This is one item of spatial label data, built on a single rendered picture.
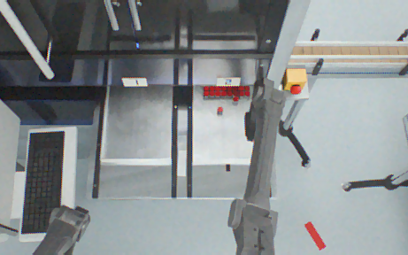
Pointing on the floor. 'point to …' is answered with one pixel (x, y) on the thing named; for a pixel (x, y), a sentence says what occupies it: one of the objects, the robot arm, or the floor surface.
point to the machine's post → (287, 38)
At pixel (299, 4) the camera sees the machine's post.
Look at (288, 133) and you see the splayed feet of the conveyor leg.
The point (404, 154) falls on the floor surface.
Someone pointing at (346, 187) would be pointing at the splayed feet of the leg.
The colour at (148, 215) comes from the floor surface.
